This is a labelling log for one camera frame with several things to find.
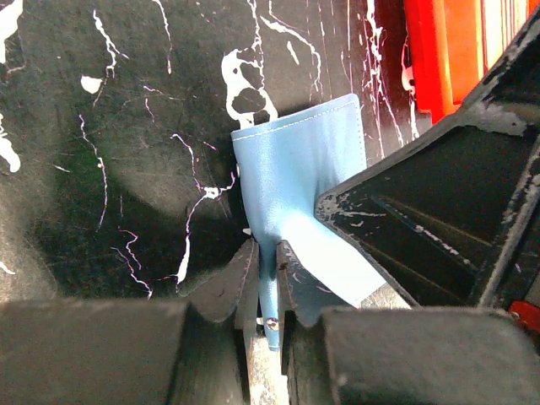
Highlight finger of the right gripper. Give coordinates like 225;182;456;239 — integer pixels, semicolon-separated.
316;13;539;308

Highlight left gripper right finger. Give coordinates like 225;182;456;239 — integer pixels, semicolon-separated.
277;242;539;404

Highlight red plastic bin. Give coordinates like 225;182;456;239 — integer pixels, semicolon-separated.
402;0;540;126

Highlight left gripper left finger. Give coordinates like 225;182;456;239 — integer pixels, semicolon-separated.
1;239;258;404

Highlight stack of credit cards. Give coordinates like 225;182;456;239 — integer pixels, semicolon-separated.
481;0;539;72

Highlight blue card holder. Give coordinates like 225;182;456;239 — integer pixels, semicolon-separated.
231;94;385;351

